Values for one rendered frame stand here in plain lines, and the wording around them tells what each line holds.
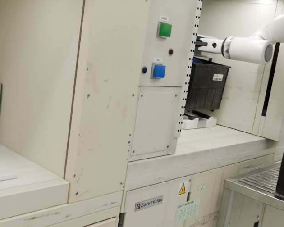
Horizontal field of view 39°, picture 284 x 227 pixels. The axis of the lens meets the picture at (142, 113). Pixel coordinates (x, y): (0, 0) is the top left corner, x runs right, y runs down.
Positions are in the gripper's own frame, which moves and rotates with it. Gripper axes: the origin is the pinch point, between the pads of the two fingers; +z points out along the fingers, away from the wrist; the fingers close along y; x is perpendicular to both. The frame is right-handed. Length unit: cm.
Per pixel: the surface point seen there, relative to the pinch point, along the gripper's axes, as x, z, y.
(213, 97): -19.6, -10.8, 3.4
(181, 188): -43, -30, -37
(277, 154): -40, -31, 29
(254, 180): -43, -38, -6
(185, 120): -28.8, -8.8, -9.8
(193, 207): -51, -30, -29
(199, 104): -22.5, -10.0, -4.3
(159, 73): -9, -31, -57
